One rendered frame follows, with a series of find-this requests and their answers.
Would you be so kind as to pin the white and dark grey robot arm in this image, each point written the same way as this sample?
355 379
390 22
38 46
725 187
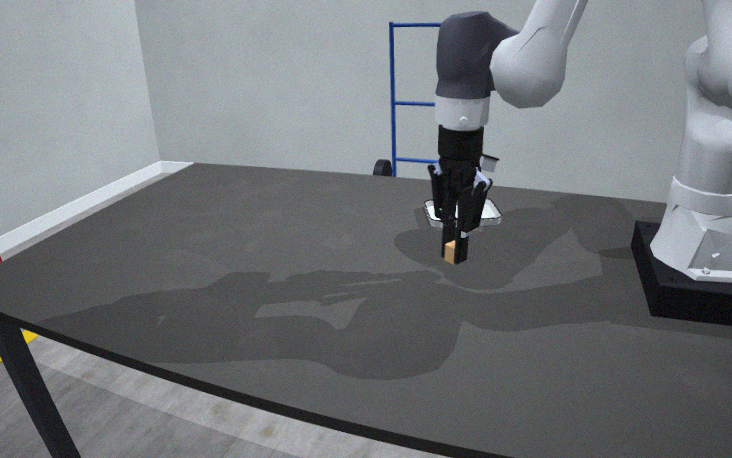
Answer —
695 236

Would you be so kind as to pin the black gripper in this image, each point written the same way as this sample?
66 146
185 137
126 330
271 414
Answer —
466 148

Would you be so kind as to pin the tan cube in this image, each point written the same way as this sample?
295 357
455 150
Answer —
449 252

